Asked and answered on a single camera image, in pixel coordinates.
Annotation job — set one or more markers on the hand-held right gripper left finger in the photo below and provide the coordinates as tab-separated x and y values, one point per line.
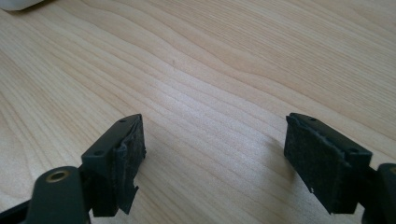
107	168

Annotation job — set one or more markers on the white object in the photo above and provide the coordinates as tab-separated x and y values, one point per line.
19	3

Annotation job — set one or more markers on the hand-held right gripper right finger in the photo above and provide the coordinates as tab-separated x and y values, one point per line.
323	168

